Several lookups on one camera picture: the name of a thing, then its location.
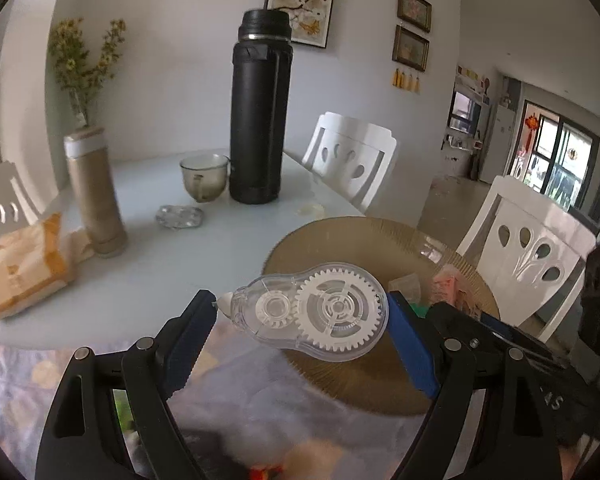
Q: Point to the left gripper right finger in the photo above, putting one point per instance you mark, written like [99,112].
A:
[448,356]

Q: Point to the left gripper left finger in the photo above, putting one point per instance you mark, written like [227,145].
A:
[82,438]

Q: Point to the pink card box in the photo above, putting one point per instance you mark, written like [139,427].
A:
[451,287]

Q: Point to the clear correction tape dispenser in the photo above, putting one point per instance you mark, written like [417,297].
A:
[335,312]

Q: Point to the red small figurine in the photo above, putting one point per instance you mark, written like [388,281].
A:
[265,472]

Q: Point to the green translucent figurine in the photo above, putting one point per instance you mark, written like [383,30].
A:
[421,311]

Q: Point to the clear plastic measuring cup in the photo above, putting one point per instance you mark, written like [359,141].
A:
[408,286]

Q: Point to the floral tablecloth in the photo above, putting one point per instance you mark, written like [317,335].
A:
[265,413]

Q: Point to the orange tissue pack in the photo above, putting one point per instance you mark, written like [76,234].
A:
[37,261]

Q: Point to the pill blister pack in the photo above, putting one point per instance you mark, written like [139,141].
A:
[179,217]

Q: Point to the white chair right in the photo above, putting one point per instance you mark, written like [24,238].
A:
[532,248]

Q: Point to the white chair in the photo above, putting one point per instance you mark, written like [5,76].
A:
[350,156]
[12,212]
[532,248]

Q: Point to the smoky glass mug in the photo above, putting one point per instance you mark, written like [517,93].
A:
[205,176]

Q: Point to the white chair left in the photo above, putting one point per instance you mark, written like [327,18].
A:
[12,212]

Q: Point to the gold thermos bottle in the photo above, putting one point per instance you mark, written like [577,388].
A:
[93,188]

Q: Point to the white chair back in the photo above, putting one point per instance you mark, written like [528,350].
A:
[350,156]

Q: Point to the glass vase with flowers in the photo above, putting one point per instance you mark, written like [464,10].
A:
[81,76]

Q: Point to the black thermos flask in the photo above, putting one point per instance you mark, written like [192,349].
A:
[262,61]

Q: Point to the yellow hanging ornaments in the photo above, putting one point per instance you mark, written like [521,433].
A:
[405,81]

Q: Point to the lower small framed picture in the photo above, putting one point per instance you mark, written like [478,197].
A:
[410,49]

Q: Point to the small framed picture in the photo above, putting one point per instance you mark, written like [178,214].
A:
[415,12]
[410,49]

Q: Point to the upper small framed picture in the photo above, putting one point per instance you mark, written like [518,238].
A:
[415,12]

